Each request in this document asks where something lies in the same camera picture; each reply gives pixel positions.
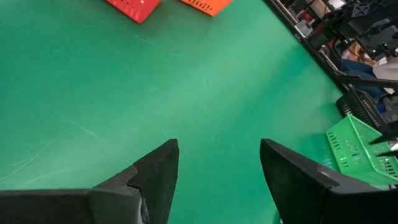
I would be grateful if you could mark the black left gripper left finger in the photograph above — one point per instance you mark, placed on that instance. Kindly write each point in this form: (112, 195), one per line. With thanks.
(124, 199)

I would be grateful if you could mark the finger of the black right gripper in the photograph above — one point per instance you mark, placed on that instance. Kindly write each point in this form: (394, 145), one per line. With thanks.
(390, 135)
(391, 153)

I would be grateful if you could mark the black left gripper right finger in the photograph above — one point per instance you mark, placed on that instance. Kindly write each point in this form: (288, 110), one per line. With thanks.
(311, 199)

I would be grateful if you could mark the red plastic basket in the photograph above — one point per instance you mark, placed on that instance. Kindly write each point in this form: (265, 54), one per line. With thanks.
(136, 9)

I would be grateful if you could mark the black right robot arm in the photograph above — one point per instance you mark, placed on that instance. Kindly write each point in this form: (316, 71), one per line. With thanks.
(373, 28)

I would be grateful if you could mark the green plastic basket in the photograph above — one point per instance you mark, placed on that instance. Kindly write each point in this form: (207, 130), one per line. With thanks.
(351, 149)

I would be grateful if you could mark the black plastic basket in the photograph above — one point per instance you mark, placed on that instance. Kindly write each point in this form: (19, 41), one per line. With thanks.
(357, 105)

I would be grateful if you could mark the black table leg strut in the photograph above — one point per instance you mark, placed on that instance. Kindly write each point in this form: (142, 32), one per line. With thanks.
(367, 81)

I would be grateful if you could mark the person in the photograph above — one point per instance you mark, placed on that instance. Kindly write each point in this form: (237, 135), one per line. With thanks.
(357, 70)

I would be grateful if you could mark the orange plastic basket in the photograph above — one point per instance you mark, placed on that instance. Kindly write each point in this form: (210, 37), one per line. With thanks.
(208, 6)

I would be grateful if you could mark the black table frame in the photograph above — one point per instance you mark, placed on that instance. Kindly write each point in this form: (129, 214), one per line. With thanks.
(317, 55)

